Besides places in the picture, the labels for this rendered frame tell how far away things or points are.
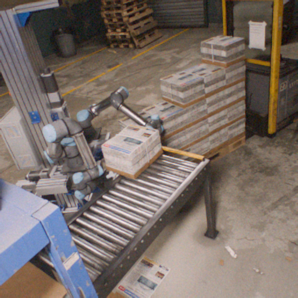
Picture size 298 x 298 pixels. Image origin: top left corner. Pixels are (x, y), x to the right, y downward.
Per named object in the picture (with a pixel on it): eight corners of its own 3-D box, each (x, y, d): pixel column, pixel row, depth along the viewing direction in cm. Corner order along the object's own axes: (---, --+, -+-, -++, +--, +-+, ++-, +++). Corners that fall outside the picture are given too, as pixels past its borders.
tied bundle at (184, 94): (162, 100, 340) (159, 80, 328) (183, 91, 351) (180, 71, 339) (184, 109, 312) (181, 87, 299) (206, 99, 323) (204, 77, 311)
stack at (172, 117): (132, 183, 362) (117, 119, 317) (207, 142, 408) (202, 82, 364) (151, 199, 333) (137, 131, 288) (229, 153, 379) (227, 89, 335)
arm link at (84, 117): (77, 127, 297) (73, 114, 290) (84, 121, 307) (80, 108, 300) (87, 128, 292) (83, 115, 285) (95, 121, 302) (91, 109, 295)
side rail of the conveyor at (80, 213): (154, 156, 276) (152, 145, 270) (159, 158, 273) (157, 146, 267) (29, 270, 193) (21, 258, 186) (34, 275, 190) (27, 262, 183)
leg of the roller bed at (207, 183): (210, 230, 284) (205, 170, 247) (215, 232, 281) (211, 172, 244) (206, 234, 280) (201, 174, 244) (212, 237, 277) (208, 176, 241)
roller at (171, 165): (146, 162, 260) (148, 156, 261) (195, 176, 233) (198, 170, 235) (143, 159, 256) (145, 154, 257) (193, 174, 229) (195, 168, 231)
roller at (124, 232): (88, 213, 217) (85, 208, 215) (140, 238, 190) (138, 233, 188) (82, 218, 214) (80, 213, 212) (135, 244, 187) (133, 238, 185)
